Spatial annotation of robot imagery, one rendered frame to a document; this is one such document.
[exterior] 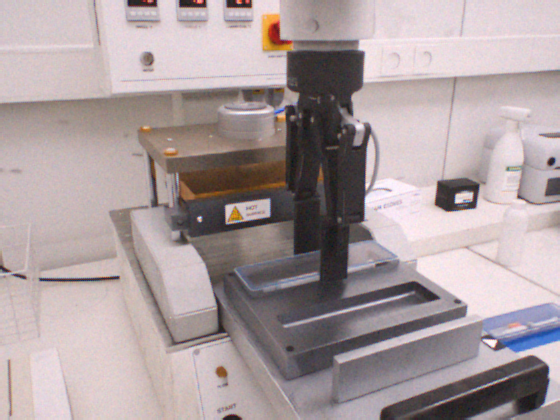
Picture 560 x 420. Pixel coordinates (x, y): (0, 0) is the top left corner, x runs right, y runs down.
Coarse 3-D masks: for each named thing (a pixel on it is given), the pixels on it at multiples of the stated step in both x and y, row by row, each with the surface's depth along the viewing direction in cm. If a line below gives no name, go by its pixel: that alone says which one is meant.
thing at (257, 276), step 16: (304, 256) 58; (320, 256) 58; (352, 256) 58; (368, 256) 58; (384, 256) 58; (240, 272) 54; (256, 272) 54; (272, 272) 54; (288, 272) 54; (304, 272) 54; (256, 288) 51
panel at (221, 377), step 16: (192, 352) 55; (208, 352) 56; (224, 352) 56; (192, 368) 55; (208, 368) 56; (224, 368) 56; (240, 368) 57; (208, 384) 55; (224, 384) 56; (240, 384) 57; (256, 384) 58; (208, 400) 55; (224, 400) 56; (240, 400) 57; (256, 400) 57; (208, 416) 55; (224, 416) 56; (240, 416) 57; (256, 416) 57; (272, 416) 58
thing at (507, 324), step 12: (516, 312) 90; (528, 312) 90; (540, 312) 90; (552, 312) 90; (492, 324) 86; (504, 324) 86; (516, 324) 86; (528, 324) 86; (540, 324) 87; (492, 336) 83; (504, 336) 83
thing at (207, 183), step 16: (192, 176) 69; (208, 176) 69; (224, 176) 69; (240, 176) 69; (256, 176) 69; (272, 176) 69; (320, 176) 69; (192, 192) 63; (208, 192) 62; (224, 192) 63; (240, 192) 64
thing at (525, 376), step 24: (528, 360) 40; (456, 384) 37; (480, 384) 37; (504, 384) 37; (528, 384) 39; (384, 408) 35; (408, 408) 35; (432, 408) 35; (456, 408) 36; (480, 408) 37
